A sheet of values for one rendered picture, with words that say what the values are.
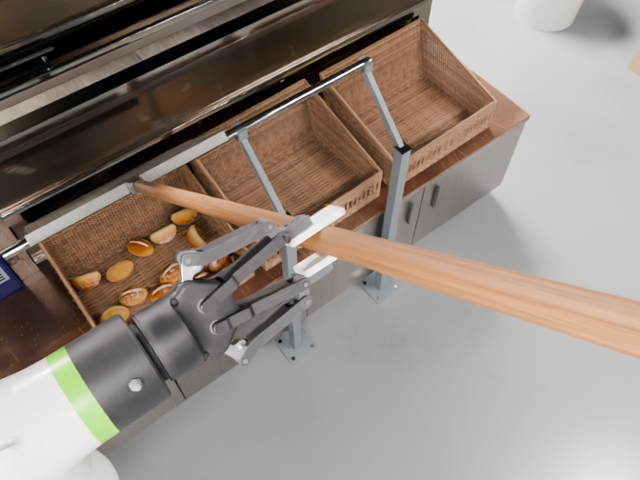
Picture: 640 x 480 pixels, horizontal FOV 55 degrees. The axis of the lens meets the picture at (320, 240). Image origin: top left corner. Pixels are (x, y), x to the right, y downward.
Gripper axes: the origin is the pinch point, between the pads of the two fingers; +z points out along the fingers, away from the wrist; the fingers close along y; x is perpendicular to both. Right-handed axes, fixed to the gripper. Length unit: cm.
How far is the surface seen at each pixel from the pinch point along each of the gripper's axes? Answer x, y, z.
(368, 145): -147, 37, 94
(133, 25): -123, -34, 26
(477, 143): -140, 58, 138
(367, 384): -151, 127, 52
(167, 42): -149, -27, 41
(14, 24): -121, -45, -1
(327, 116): -156, 21, 87
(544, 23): -226, 51, 287
